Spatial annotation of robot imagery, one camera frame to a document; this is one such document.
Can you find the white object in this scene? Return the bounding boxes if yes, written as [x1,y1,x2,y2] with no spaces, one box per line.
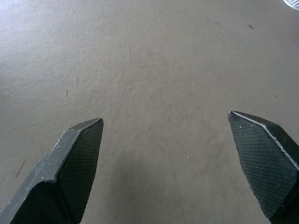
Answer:
[282,0,299,11]

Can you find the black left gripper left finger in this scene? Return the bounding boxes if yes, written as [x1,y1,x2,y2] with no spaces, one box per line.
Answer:
[0,118,104,224]

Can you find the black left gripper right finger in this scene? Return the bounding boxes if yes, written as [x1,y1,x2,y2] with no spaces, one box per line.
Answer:
[228,110,299,224]

